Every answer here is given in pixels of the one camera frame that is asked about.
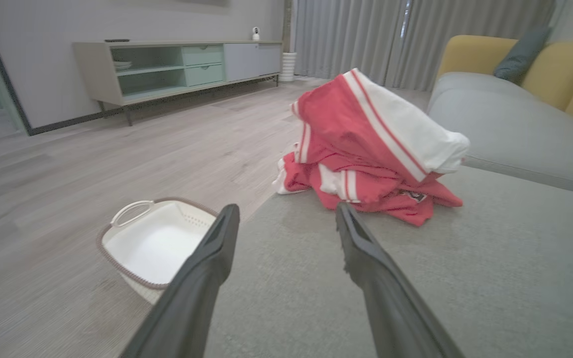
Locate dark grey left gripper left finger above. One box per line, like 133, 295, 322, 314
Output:
120, 204, 241, 358

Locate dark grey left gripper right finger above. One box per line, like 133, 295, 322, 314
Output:
335, 201, 466, 358

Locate red shorts with white trim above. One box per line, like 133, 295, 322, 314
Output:
273, 149, 464, 227

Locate red jersey with white sleeves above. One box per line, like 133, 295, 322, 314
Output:
290, 69, 470, 185

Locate white plastic laundry basket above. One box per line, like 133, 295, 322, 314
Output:
96, 197, 220, 305

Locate grey and yellow sofa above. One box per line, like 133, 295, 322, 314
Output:
204, 35, 573, 358

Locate long beige TV cabinet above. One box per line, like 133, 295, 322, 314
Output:
72, 40, 283, 127

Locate white ribbed floor vase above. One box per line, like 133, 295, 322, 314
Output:
280, 52, 298, 83

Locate grey pleated curtain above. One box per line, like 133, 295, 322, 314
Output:
400, 0, 558, 92
291, 0, 409, 90

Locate teal throw cushion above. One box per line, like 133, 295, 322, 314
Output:
493, 26, 552, 84

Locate black door frame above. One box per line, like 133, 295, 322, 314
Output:
0, 0, 33, 136

